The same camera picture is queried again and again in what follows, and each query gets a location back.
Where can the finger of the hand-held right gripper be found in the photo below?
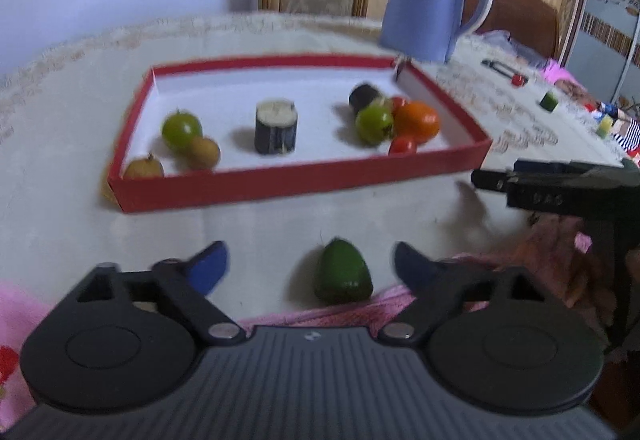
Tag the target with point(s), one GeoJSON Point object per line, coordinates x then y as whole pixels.
{"type": "Point", "coordinates": [490, 181]}
{"type": "Point", "coordinates": [545, 165]}

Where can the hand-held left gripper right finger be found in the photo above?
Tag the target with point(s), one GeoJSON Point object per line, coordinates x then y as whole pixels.
{"type": "Point", "coordinates": [412, 267]}

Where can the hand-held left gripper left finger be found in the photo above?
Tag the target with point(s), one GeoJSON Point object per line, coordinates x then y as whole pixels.
{"type": "Point", "coordinates": [210, 267]}

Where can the green bell pepper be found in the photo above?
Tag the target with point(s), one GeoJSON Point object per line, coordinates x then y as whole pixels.
{"type": "Point", "coordinates": [342, 272]}

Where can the brown round fruit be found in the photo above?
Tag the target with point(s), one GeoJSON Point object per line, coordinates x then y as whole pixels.
{"type": "Point", "coordinates": [204, 153]}

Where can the red shallow cardboard box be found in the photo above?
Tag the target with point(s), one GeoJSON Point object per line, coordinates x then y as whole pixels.
{"type": "Point", "coordinates": [300, 182]}

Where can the green tomato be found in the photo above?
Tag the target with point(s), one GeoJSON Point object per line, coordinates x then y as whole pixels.
{"type": "Point", "coordinates": [180, 129]}
{"type": "Point", "coordinates": [372, 123]}

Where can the floral brown cloth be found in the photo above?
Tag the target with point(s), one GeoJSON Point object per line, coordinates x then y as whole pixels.
{"type": "Point", "coordinates": [560, 260]}

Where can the small green block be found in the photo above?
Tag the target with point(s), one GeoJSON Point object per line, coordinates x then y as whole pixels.
{"type": "Point", "coordinates": [548, 100]}

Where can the small yellow block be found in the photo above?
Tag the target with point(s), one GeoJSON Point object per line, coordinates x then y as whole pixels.
{"type": "Point", "coordinates": [605, 126]}

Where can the striped cloth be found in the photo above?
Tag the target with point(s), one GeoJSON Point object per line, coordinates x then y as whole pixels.
{"type": "Point", "coordinates": [629, 139]}

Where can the small red ball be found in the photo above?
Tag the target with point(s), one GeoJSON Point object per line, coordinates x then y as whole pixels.
{"type": "Point", "coordinates": [520, 80]}

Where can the red cherry tomato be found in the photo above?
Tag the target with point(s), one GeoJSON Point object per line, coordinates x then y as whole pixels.
{"type": "Point", "coordinates": [398, 102]}
{"type": "Point", "coordinates": [402, 146]}

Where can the orange tomato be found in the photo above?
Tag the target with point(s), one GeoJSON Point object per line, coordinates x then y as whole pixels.
{"type": "Point", "coordinates": [417, 120]}

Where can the brown fruit with stem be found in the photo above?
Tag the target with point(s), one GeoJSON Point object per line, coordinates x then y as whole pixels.
{"type": "Point", "coordinates": [144, 168]}

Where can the painted cabinet door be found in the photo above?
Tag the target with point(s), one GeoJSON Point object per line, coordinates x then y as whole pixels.
{"type": "Point", "coordinates": [605, 29]}

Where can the dark round fruit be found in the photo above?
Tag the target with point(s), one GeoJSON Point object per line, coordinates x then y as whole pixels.
{"type": "Point", "coordinates": [364, 95]}

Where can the blue electric kettle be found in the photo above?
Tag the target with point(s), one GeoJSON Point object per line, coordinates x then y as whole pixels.
{"type": "Point", "coordinates": [425, 4]}

